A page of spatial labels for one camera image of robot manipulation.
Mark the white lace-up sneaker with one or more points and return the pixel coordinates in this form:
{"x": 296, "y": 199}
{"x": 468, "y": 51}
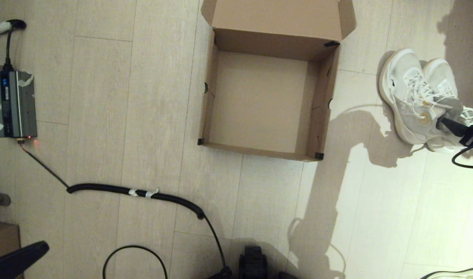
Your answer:
{"x": 439, "y": 73}
{"x": 405, "y": 89}

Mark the brown cardboard shoe box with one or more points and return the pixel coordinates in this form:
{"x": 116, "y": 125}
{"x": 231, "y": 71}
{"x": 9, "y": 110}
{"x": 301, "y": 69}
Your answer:
{"x": 259, "y": 104}

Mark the black grey robot base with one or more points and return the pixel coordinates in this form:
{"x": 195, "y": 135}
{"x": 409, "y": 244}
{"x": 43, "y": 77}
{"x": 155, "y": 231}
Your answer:
{"x": 252, "y": 263}

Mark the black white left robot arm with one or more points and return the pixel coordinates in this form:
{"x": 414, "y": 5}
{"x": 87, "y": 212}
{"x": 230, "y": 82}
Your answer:
{"x": 11, "y": 263}

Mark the small brown cardboard box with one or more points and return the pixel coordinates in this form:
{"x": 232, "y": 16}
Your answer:
{"x": 4, "y": 232}

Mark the grey white chunky sneaker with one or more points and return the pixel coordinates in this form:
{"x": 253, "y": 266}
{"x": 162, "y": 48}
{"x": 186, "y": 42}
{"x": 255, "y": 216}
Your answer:
{"x": 461, "y": 275}

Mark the grey power supply unit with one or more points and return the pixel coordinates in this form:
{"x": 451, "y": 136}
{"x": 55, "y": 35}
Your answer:
{"x": 15, "y": 104}

